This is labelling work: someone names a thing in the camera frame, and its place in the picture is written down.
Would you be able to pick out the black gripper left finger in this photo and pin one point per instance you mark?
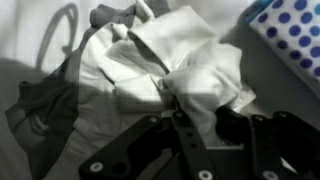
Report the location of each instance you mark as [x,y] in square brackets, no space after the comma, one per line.
[140,150]

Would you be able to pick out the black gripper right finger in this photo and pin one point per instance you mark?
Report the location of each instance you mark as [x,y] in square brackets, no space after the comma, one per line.
[266,146]

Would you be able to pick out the white and grey garment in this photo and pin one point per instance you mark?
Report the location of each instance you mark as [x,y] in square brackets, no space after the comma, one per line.
[133,73]

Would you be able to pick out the white bed mattress sheet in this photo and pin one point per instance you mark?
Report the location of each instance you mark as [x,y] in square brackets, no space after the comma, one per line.
[20,33]

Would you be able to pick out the folded white shirt blue trim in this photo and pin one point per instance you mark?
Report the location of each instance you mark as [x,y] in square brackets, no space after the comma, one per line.
[293,36]

